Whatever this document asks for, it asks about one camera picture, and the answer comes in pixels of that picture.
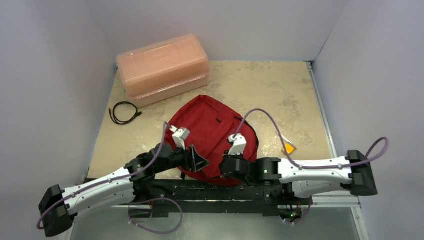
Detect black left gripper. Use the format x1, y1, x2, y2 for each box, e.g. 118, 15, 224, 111
155, 141, 209, 174

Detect red backpack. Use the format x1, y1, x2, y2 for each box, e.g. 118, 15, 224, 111
168, 95, 243, 186

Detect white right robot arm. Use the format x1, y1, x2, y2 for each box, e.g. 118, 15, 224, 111
219, 150, 378, 204

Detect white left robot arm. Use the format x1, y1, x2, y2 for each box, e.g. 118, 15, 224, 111
36, 144, 210, 238

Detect white pencil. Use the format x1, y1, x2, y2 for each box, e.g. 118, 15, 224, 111
275, 131, 292, 145

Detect orange eraser block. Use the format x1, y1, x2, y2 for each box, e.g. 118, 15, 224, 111
281, 142, 297, 155

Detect translucent pink storage box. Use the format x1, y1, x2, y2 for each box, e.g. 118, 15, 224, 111
116, 34, 211, 108

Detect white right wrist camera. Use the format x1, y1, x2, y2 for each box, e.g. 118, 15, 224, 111
227, 133, 247, 156

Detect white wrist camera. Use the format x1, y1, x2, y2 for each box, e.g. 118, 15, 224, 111
170, 125, 190, 150
227, 133, 247, 156

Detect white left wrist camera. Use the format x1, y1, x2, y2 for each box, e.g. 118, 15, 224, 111
170, 125, 190, 150

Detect black coiled cable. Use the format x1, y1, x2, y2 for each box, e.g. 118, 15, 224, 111
108, 100, 143, 126

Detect aluminium frame rail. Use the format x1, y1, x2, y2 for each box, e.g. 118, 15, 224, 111
305, 61, 361, 208

